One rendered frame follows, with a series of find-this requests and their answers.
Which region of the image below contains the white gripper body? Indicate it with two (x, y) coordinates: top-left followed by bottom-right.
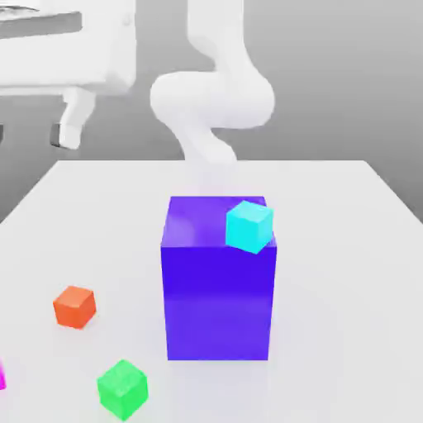
(0, 0), (137, 97)

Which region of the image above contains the small orange cube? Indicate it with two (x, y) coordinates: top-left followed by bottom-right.
(52, 284), (97, 330)

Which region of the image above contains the small cyan cube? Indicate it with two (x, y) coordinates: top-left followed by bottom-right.
(225, 199), (275, 256)

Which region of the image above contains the small green cube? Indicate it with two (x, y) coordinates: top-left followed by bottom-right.
(96, 359), (150, 423)

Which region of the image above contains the large purple box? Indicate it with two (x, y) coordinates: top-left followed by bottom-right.
(160, 195), (278, 362)

